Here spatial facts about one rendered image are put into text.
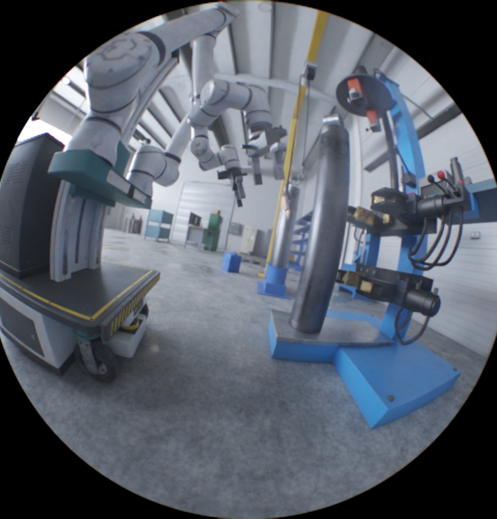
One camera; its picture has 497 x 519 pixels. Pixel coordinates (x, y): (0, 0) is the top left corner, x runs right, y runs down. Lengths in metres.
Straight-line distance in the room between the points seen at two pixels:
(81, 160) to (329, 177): 1.06
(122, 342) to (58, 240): 0.44
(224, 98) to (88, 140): 0.37
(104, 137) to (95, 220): 0.48
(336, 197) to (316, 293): 0.53
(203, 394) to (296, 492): 0.48
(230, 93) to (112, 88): 0.30
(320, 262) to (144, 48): 1.05
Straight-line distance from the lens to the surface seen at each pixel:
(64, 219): 0.73
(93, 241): 0.93
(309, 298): 0.95
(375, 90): 1.98
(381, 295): 0.94
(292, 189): 2.37
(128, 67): 0.46
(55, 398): 0.76
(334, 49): 7.06
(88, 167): 0.50
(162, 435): 0.61
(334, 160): 1.11
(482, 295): 2.79
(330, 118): 1.40
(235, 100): 0.56
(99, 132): 0.56
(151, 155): 0.99
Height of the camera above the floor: 0.56
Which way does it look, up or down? 4 degrees down
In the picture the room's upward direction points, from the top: 11 degrees clockwise
